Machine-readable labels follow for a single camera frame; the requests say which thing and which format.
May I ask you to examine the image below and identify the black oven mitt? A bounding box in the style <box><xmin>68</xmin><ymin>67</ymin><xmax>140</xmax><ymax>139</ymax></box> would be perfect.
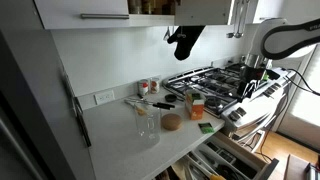
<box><xmin>167</xmin><ymin>26</ymin><xmax>204</xmax><ymax>61</ymax></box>

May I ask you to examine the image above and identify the hanging metal ladle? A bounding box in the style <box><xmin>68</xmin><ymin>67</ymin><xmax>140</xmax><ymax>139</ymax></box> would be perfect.
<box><xmin>226</xmin><ymin>0</ymin><xmax>250</xmax><ymax>38</ymax></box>

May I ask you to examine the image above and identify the clear glass measuring jug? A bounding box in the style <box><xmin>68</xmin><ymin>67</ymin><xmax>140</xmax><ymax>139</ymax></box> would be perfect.
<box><xmin>134</xmin><ymin>104</ymin><xmax>161</xmax><ymax>146</ymax></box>

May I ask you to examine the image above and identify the stainless gas stove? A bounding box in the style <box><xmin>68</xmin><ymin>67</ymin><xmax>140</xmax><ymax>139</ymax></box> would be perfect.
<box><xmin>163</xmin><ymin>64</ymin><xmax>295</xmax><ymax>140</ymax></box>

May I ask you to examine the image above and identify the green tea bag packet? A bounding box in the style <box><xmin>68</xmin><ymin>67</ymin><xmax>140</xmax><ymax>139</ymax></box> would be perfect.
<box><xmin>198</xmin><ymin>123</ymin><xmax>214</xmax><ymax>134</ymax></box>

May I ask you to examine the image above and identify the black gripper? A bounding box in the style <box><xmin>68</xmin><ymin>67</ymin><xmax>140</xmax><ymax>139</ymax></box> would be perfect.
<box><xmin>237</xmin><ymin>54</ymin><xmax>270</xmax><ymax>98</ymax></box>

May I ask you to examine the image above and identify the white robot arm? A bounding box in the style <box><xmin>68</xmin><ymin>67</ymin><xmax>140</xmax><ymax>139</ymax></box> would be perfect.
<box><xmin>237</xmin><ymin>18</ymin><xmax>320</xmax><ymax>100</ymax></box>

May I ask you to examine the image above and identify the orange juice carton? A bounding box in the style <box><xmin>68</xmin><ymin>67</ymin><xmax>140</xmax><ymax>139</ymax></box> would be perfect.
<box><xmin>185</xmin><ymin>89</ymin><xmax>205</xmax><ymax>120</ymax></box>

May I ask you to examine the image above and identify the round cork trivet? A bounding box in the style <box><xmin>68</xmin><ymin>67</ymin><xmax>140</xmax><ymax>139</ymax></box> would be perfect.
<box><xmin>161</xmin><ymin>113</ymin><xmax>182</xmax><ymax>131</ymax></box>

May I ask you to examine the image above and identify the open wooden cutlery drawer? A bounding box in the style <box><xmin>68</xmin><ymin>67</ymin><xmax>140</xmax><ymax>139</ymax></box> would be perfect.
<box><xmin>169</xmin><ymin>131</ymin><xmax>278</xmax><ymax>180</ymax></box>

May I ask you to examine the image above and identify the magnetic knife strip with knives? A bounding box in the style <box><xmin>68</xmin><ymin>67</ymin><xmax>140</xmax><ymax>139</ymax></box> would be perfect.
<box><xmin>63</xmin><ymin>72</ymin><xmax>92</xmax><ymax>147</ymax></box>

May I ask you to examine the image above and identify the glass jar with label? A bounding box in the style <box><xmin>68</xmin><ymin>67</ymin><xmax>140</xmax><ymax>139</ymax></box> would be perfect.
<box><xmin>150</xmin><ymin>78</ymin><xmax>160</xmax><ymax>94</ymax></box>

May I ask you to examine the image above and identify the white wall outlet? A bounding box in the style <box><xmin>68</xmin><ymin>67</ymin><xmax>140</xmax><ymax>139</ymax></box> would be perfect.
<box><xmin>94</xmin><ymin>90</ymin><xmax>115</xmax><ymax>105</ymax></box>

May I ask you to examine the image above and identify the small black round lid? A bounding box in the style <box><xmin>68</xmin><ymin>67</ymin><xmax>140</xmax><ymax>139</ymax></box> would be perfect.
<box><xmin>165</xmin><ymin>94</ymin><xmax>177</xmax><ymax>102</ymax></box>

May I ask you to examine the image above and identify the red labelled tin can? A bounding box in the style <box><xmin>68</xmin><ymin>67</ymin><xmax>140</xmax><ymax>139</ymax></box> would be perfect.
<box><xmin>138</xmin><ymin>79</ymin><xmax>149</xmax><ymax>96</ymax></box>

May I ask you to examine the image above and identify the white upper cupboard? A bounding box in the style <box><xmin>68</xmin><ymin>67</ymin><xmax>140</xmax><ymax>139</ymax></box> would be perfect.
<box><xmin>34</xmin><ymin>0</ymin><xmax>235</xmax><ymax>30</ymax></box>

